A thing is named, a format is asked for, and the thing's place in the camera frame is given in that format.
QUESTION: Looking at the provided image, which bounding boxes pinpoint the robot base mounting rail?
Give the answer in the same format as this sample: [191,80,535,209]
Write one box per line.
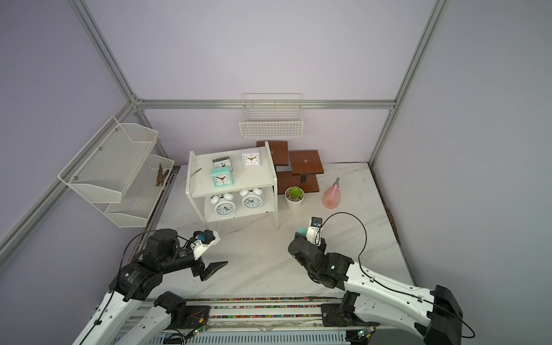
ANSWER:
[147,293,430,344]

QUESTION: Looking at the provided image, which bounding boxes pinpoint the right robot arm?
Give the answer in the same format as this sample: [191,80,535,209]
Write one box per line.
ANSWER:
[288,233,464,344]

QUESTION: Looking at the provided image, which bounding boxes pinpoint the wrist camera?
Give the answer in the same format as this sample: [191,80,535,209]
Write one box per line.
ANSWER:
[306,217,323,247]
[190,230,220,261]

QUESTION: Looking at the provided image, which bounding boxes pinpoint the pink spray bottle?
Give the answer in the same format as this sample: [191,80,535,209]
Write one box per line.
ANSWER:
[322,178,342,209]

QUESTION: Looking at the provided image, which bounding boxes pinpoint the small potted green succulent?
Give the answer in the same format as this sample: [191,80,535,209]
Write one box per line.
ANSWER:
[285,186,305,211]

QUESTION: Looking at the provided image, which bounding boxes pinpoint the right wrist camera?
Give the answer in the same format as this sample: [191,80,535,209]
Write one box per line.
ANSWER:
[306,217,323,247]

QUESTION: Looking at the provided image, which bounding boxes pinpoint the lilac square alarm clock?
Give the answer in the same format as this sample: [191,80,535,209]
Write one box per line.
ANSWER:
[241,150,261,168]

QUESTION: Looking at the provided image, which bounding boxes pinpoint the aluminium frame rails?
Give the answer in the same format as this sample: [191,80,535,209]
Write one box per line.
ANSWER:
[1,1,450,270]

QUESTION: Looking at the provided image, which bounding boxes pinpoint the brown wooden stepped stand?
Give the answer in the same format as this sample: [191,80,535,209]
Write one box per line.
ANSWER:
[268,141,324,195]

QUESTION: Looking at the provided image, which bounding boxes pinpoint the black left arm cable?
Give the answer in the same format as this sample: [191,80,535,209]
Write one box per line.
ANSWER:
[79,229,195,345]

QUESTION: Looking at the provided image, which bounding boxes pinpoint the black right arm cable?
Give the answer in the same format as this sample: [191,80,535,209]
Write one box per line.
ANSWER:
[318,210,476,340]

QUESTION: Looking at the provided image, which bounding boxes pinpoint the white twin-bell alarm clock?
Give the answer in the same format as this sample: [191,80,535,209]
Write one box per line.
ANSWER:
[210,193,237,217]

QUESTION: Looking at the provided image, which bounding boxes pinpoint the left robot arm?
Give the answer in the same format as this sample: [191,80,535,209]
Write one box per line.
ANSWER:
[74,229,227,344]

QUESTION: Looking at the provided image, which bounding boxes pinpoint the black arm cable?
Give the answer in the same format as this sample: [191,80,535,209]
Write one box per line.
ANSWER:
[318,210,476,340]
[79,229,195,345]

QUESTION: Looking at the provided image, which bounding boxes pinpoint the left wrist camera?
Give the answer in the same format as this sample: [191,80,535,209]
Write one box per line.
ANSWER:
[190,230,220,261]

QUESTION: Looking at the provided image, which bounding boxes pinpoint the transparent square alarm clock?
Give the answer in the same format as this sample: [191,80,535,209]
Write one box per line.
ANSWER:
[212,156,232,170]

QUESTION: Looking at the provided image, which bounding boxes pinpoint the white two-tier shelf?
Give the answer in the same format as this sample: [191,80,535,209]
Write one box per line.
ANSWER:
[185,142,279,228]

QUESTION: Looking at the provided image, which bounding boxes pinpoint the brown twigs in rack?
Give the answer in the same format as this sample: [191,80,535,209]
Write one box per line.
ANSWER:
[156,163,171,187]

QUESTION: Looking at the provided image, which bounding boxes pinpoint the white wire wall basket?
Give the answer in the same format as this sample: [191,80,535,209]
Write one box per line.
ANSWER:
[239,93,304,140]

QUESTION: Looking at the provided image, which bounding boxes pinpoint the white mesh wall rack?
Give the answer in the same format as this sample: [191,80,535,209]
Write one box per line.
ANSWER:
[58,117,174,228]

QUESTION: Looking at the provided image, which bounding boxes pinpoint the mint green square alarm clock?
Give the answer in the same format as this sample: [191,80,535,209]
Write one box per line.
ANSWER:
[211,166,234,188]

